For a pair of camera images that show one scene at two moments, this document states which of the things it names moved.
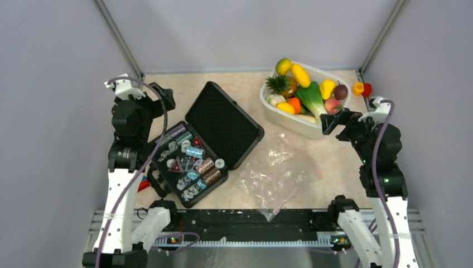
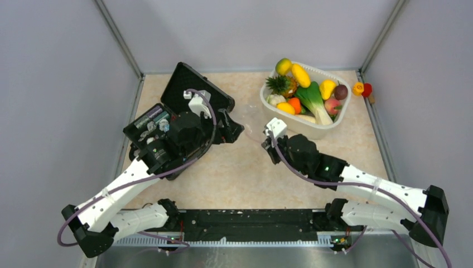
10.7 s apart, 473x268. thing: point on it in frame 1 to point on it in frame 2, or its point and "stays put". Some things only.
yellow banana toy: x=327 y=87 stays put
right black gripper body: x=350 y=119 to x=273 y=152
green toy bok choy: x=310 y=96 stays put
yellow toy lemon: x=286 y=108 stays put
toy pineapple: x=285 y=85 stays put
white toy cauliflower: x=274 y=99 stays put
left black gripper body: x=163 y=104 to x=223 y=134
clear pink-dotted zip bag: x=271 y=178 to x=252 y=119
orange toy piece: x=358 y=89 stays put
